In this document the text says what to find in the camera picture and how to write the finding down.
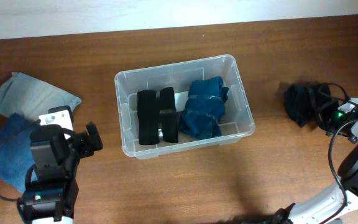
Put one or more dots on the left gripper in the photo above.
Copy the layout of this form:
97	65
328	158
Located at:
89	145

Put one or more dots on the blue denim folded jeans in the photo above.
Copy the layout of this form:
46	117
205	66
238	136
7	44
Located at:
15	154

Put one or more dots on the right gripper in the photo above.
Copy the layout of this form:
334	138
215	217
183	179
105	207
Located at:
329	131

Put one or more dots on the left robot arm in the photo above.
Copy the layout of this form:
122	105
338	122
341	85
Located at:
50	184

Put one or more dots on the dark blue taped garment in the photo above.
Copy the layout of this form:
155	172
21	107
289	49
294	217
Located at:
204	109

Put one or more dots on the light grey folded jeans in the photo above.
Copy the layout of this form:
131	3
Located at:
31	97

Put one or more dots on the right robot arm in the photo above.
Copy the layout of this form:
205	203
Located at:
339	198

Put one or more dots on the black taped garment bundle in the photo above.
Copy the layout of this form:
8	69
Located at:
304	103

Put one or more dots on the clear plastic storage bin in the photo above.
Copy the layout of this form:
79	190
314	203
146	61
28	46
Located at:
235	124

